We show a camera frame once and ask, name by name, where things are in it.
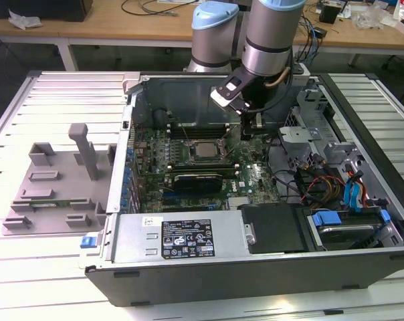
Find metal socket cover frame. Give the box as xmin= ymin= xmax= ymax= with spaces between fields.
xmin=223 ymin=128 xmax=243 ymax=158

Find silver CPU green edge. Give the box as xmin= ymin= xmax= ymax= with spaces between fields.
xmin=195 ymin=142 xmax=220 ymax=160

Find CPU socket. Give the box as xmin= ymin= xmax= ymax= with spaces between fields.
xmin=188 ymin=138 xmax=225 ymax=165

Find silver metal drive cage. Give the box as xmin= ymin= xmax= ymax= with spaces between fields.
xmin=277 ymin=85 xmax=363 ymax=175

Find green motherboard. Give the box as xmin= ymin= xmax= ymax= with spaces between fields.
xmin=131 ymin=125 xmax=285 ymax=213

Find black cylindrical component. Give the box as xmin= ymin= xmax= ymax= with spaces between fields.
xmin=153 ymin=107 xmax=172 ymax=130

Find small black device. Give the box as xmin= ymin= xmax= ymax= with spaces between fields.
xmin=318 ymin=3 xmax=340 ymax=24

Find black graphics card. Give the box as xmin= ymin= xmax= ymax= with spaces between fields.
xmin=170 ymin=172 xmax=225 ymax=194

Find silver chipset heatsink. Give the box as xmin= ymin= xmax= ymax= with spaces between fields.
xmin=227 ymin=197 xmax=253 ymax=210

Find clear plastic bags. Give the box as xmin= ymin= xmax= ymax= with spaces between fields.
xmin=350 ymin=5 xmax=393 ymax=29

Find black plastic shroud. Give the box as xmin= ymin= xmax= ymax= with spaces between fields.
xmin=238 ymin=203 xmax=312 ymax=255

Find hard disk in blue carrier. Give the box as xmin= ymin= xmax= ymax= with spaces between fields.
xmin=307 ymin=209 xmax=392 ymax=251

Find wooden desk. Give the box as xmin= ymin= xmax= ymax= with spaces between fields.
xmin=0 ymin=0 xmax=404 ymax=73

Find black power supply label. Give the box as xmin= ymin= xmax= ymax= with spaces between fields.
xmin=161 ymin=219 xmax=217 ymax=260

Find black open PC case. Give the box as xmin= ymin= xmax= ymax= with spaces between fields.
xmin=78 ymin=72 xmax=404 ymax=308

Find silver power supply unit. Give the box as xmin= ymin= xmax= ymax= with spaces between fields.
xmin=110 ymin=210 xmax=256 ymax=265

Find grey parts rack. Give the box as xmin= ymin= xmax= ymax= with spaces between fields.
xmin=1 ymin=122 xmax=118 ymax=237

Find green RAM stick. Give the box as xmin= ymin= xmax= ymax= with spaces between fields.
xmin=30 ymin=199 xmax=89 ymax=209

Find black monitor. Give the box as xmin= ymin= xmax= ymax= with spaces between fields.
xmin=0 ymin=0 xmax=93 ymax=23

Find crumpled white paper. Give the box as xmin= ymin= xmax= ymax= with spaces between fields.
xmin=7 ymin=8 xmax=43 ymax=30

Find black cable copper sleeve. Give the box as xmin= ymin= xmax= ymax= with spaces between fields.
xmin=267 ymin=66 xmax=292 ymax=88

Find black camera cable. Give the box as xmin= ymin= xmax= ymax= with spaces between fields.
xmin=247 ymin=55 xmax=295 ymax=114

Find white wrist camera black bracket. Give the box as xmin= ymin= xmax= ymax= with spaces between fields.
xmin=209 ymin=75 xmax=249 ymax=114

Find black cable bundle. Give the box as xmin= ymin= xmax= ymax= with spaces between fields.
xmin=294 ymin=160 xmax=315 ymax=207

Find red yellow wires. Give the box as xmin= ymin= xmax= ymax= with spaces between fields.
xmin=305 ymin=175 xmax=345 ymax=203

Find light blue SATA cable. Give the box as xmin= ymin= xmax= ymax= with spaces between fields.
xmin=342 ymin=169 xmax=366 ymax=212

